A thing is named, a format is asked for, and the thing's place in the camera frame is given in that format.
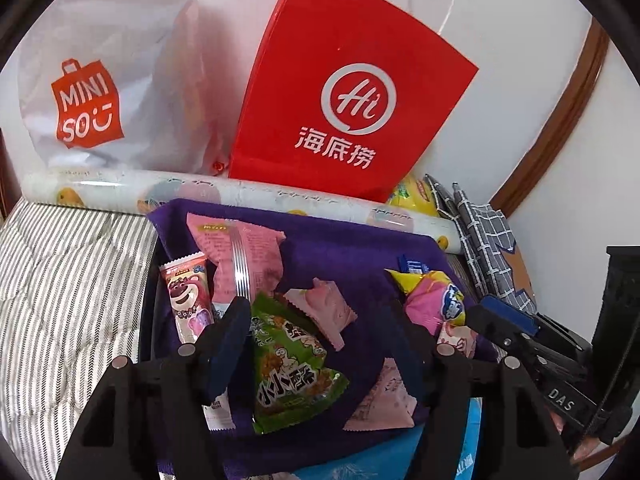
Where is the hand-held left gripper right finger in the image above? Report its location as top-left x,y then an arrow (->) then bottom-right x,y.
392,300 -> 581,480

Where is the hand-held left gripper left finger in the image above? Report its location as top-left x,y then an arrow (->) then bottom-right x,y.
55,296 -> 253,480

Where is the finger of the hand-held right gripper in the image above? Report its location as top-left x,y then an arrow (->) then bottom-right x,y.
481,295 -> 538,333
465,305 -> 533,358

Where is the strawberry print snack packet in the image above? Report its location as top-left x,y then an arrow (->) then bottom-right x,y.
436,324 -> 478,360

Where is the green snack packet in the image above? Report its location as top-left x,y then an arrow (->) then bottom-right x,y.
249,294 -> 350,436

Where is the pink and yellow snack bag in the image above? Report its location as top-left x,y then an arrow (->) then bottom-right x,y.
385,267 -> 468,336

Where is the pink triangular snack packet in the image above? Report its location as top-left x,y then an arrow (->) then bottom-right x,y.
342,357 -> 418,432
282,277 -> 357,352

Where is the bear print candy packet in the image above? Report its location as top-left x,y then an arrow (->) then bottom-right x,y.
159,252 -> 236,433

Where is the grey checked folded cloth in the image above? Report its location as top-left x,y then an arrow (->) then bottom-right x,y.
424,174 -> 538,318

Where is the small blue wrapper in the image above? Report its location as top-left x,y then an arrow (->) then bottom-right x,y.
396,255 -> 431,276

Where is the blue tissue pack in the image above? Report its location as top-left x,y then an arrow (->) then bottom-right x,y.
295,395 -> 486,480

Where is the purple towel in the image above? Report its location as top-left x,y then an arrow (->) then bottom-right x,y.
147,197 -> 501,480

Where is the yellow drink pack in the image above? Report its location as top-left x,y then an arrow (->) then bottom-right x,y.
385,172 -> 443,218

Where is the striped bed cover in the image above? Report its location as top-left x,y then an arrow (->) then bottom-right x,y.
0,200 -> 161,461

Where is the fruit print paper roll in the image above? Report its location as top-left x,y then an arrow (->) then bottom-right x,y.
22,169 -> 461,256

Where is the red paper bag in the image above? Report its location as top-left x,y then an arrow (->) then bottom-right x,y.
227,0 -> 480,204

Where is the white plastic bag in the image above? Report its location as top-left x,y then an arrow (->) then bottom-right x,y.
17,0 -> 236,173

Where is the brown wooden frame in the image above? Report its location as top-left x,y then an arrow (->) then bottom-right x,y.
492,17 -> 611,216

